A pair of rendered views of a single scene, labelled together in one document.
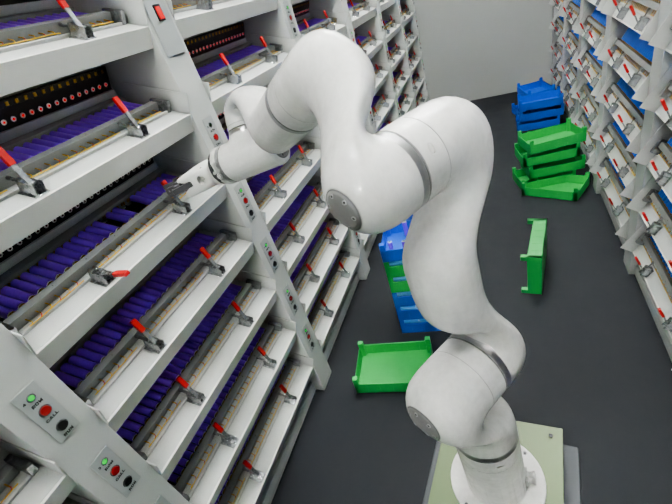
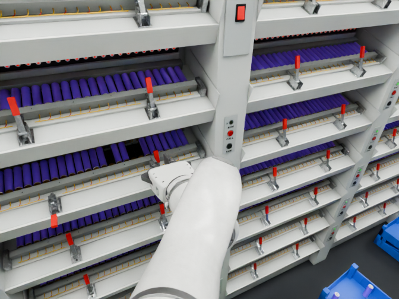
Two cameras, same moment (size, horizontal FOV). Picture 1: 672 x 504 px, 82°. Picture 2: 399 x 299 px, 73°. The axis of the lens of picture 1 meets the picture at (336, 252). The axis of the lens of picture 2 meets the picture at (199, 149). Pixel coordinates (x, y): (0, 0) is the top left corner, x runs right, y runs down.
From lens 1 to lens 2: 0.57 m
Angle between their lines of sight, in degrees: 30
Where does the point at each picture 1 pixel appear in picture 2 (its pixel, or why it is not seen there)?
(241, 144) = not seen: hidden behind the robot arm
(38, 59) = (75, 40)
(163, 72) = (213, 66)
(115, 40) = (171, 32)
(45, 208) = (23, 155)
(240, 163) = not seen: hidden behind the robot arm
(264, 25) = (383, 29)
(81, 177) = (67, 140)
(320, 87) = not seen: outside the picture
